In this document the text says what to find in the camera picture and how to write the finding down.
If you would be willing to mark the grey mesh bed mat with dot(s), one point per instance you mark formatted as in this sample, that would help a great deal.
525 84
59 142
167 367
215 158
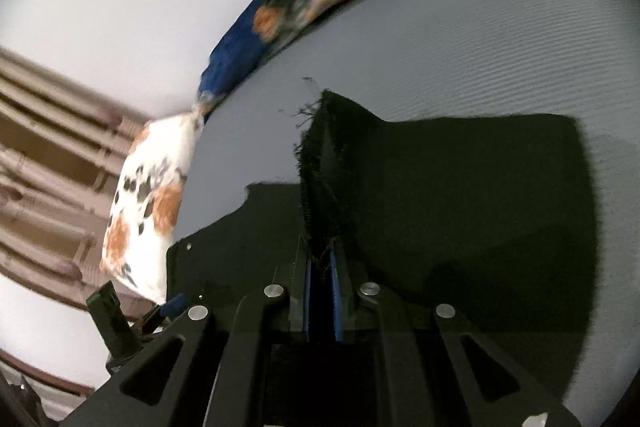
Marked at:
450 37

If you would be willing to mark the black pants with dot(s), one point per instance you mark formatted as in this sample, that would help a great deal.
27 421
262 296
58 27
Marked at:
450 217

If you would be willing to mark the blue floral blanket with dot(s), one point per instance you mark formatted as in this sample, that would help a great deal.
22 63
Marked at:
320 2

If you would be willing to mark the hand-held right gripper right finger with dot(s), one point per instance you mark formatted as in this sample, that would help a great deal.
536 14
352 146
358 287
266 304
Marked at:
337 297

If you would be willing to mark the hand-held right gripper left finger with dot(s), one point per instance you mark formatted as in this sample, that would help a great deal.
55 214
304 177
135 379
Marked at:
308 297

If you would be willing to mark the white floral pillow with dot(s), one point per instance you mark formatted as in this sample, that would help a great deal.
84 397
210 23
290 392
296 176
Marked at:
145 207

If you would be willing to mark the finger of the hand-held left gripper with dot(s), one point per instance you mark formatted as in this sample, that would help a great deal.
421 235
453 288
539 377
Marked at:
170 306
115 327

